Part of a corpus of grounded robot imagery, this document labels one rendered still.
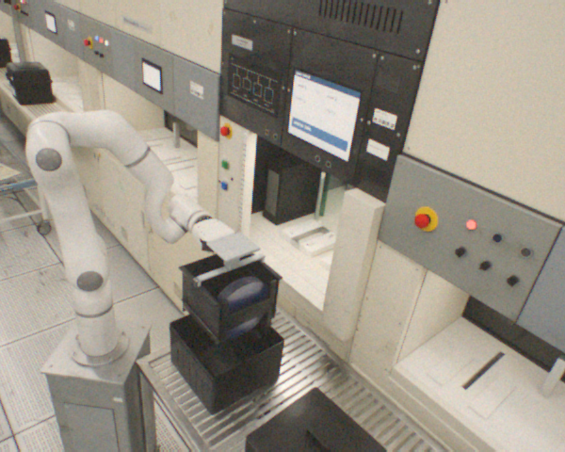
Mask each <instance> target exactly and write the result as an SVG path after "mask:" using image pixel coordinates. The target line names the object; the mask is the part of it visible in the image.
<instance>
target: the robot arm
mask: <svg viewBox="0 0 565 452"><path fill-rule="evenodd" d="M76 146H78V147H94V148H107V149H108V150H109V151H110V152H112V153H113V154H114V155H115V157H116V158H117V159H118V160H119V161H120V162H121V163H122V164H123V165H124V166H125V167H126V168H127V169H128V170H129V171H130V172H131V173H132V175H133V176H135V177H136V178H137V179H138V180H139V181H140V182H141V183H142V184H143V185H144V186H145V189H146V193H145V217H146V219H147V221H148V223H149V225H150V226H151V227H152V229H153V230H154V231H155V232H156V233H157V234H158V235H159V236H160V237H162V238H163V239H164V240H165V241H166V242H168V243H171V244H174V243H175V242H176V241H178V240H179V239H180V238H181V237H183V236H184V235H185V234H186V233H188V232H190V233H191V234H192V235H193V237H194V238H195V239H196V241H197V242H198V244H199V245H200V246H201V247H202V250H203V251H206V252H207V253H211V252H214V251H212V250H211V249H210V248H209V247H208V246H207V245H206V243H207V242H210V241H213V240H216V239H219V238H222V237H227V236H230V235H233V234H236V233H235V232H234V230H232V229H231V228H230V227H229V226H227V225H226V224H224V223H222V222H221V221H219V220H217V219H215V218H213V216H212V215H210V214H209V213H208V212H207V211H206V210H205V209H204V208H203V207H200V206H199V205H198V204H197V203H195V202H194V201H193V200H191V199H190V198H189V197H188V196H187V195H185V194H178V195H175V197H173V198H172V199H171V201H170V202H169V207H168V209H169V213H170V216H169V217H168V218H167V219H163V218H162V215H161V208H162V204H163V202H164V200H165V198H166V196H167V194H168V193H169V191H170V189H171V187H172V185H173V183H174V176H173V175H172V173H171V172H170V170H169V169H168V168H167V167H166V165H165V164H164V163H163V162H162V161H161V160H160V158H159V157H158V156H157V155H156V154H155V152H154V151H153V150H152V149H151V148H150V146H148V145H147V144H146V143H145V140H144V139H143V138H142V137H141V136H140V135H139V133H138V132H137V131H136V130H135V129H134V127H133V126H132V125H131V124H130V123H129V122H128V121H127V120H126V119H125V118H124V117H123V116H120V115H119V114H117V113H116V112H113V111H109V110H99V111H91V112H86V113H68V112H55V113H50V114H46V115H43V116H41V117H37V118H36V119H34V120H33V121H32V122H30V123H29V125H28V128H27V132H26V159H27V163H28V166H29V168H30V171H31V173H32V175H33V177H34V178H35V180H36V182H37V183H38V185H39V186H40V189H41V190H42V192H43V194H44V197H45V199H46V201H47V203H48V206H49V208H50V210H51V213H52V216H53V218H54V221H55V225H56V233H57V237H58V241H59V245H60V248H61V253H62V257H63V262H64V266H65V271H66V275H67V278H68V280H69V282H70V284H71V290H72V297H73V307H74V312H75V318H76V323H77V328H78V333H77V334H76V337H75V338H74V339H73V341H72V343H71V346H70V352H71V356H72V358H73V359H74V360H75V361H76V362H77V363H80V364H82V365H85V366H92V367H93V366H102V365H106V364H109V363H113V362H114V361H116V360H117V359H118V358H120V357H121V356H122V355H123V354H124V352H125V351H126V349H127V347H128V336H127V334H126V332H125V331H124V330H123V329H121V328H117V327H116V322H115V308H114V299H113V293H112V285H111V280H110V265H109V261H108V255H107V250H106V245H105V242H104V240H103V239H102V238H101V237H100V236H99V235H97V234H96V231H95V227H94V224H93V221H92V217H91V213H90V211H89V206H88V203H87V200H86V193H85V190H84V188H83V185H82V182H81V179H80V177H79V176H78V173H77V171H76V168H75V165H74V162H73V157H72V154H71V149H70V147H76Z"/></svg>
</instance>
